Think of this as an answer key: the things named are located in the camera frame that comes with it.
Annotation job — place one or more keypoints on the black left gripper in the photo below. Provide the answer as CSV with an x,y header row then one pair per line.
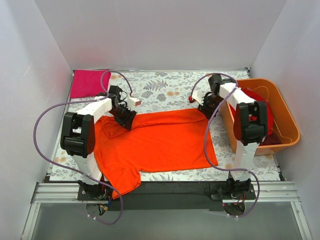
x,y
125,116

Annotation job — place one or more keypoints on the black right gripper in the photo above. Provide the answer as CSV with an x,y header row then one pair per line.
x,y
206,108

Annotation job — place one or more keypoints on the orange t-shirt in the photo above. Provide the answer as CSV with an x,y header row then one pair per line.
x,y
158,142

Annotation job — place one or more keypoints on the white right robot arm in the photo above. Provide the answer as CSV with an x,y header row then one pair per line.
x,y
250,127

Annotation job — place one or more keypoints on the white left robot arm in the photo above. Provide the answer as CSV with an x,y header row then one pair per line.
x,y
78,136

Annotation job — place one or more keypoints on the floral patterned tablecloth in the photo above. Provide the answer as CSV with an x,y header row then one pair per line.
x,y
168,91

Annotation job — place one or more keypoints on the folded magenta t-shirt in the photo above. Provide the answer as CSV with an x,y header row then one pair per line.
x,y
87,83

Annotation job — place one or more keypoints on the red t-shirt in basket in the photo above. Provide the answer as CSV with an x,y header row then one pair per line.
x,y
271,138

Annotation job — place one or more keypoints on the orange plastic basket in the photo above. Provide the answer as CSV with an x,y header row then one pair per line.
x,y
284,125

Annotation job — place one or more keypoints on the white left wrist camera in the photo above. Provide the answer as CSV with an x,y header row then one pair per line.
x,y
133,102

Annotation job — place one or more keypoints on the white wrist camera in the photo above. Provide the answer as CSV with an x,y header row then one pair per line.
x,y
196,96
133,102

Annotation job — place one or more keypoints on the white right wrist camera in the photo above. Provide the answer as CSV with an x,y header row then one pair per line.
x,y
196,96

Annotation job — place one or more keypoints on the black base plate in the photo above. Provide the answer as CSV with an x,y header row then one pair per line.
x,y
184,195

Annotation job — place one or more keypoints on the aluminium frame rail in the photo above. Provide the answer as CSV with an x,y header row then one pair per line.
x,y
167,211

